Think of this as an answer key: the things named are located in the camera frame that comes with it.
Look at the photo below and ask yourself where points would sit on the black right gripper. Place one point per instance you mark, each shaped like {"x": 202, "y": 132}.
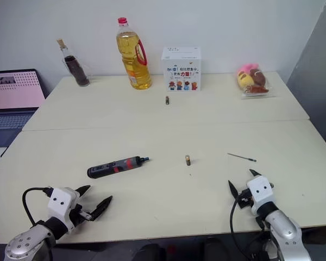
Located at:
{"x": 244, "y": 200}

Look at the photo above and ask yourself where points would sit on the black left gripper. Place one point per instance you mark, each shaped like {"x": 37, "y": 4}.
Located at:
{"x": 77, "y": 217}

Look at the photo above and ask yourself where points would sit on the thin metal rod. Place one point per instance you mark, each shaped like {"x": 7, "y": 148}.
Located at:
{"x": 241, "y": 157}

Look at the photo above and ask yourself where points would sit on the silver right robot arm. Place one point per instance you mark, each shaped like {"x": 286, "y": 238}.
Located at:
{"x": 285, "y": 228}

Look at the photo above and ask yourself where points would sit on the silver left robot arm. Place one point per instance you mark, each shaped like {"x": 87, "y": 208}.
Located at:
{"x": 27, "y": 244}

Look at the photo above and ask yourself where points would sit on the grey and red electric screwdriver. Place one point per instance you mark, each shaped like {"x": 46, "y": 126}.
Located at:
{"x": 111, "y": 167}

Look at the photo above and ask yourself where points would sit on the bagged plush toys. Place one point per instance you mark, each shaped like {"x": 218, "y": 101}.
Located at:
{"x": 251, "y": 79}

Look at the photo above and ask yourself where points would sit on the white printed cardboard box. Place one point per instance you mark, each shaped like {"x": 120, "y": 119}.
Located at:
{"x": 180, "y": 79}

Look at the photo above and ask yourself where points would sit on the corked glass bottle dark liquid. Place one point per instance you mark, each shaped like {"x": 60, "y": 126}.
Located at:
{"x": 77, "y": 72}

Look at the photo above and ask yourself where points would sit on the open laptop pink screen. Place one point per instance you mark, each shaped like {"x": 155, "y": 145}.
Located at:
{"x": 13, "y": 92}

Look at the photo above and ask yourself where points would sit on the cooking oil bottle red cap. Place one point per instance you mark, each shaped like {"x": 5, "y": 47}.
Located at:
{"x": 133, "y": 70}

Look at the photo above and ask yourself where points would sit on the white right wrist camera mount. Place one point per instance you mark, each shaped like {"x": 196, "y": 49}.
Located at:
{"x": 260, "y": 190}

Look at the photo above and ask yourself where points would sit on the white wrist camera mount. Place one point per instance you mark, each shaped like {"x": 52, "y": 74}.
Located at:
{"x": 260, "y": 190}
{"x": 60, "y": 201}

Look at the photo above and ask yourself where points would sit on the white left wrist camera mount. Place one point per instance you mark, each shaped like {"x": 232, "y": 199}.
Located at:
{"x": 60, "y": 201}

